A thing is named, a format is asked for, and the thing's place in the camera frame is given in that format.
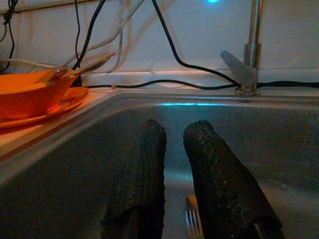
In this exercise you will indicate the orange plate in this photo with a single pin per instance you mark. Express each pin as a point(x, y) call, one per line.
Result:
point(74, 95)

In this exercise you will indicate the stainless steel sink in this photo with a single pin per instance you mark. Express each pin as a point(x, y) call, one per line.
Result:
point(74, 186)

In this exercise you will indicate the metal fork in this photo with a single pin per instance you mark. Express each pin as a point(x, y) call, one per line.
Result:
point(193, 219)

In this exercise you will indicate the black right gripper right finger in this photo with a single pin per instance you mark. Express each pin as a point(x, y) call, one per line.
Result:
point(219, 186)

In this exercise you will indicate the chrome gooseneck faucet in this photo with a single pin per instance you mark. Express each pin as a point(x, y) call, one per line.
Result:
point(254, 37)

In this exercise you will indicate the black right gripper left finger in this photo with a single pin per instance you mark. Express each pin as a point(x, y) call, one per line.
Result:
point(142, 179)

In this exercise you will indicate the orange bowl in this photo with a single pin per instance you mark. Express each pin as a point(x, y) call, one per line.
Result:
point(25, 94)

